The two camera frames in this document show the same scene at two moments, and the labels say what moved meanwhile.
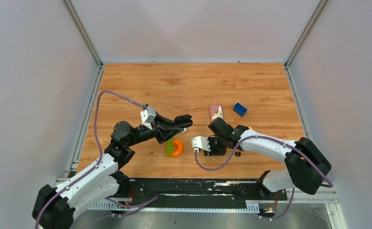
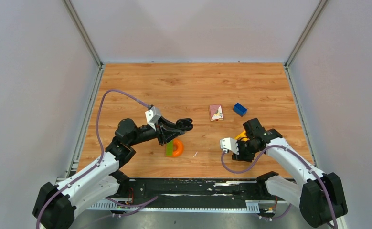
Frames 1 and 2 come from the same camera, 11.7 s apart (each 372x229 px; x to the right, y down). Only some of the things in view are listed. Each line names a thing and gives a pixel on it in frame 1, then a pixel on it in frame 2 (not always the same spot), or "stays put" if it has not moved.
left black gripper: (164, 129) stays put
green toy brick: (169, 145) stays put
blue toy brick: (239, 109) stays put
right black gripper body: (217, 147) -> (246, 151)
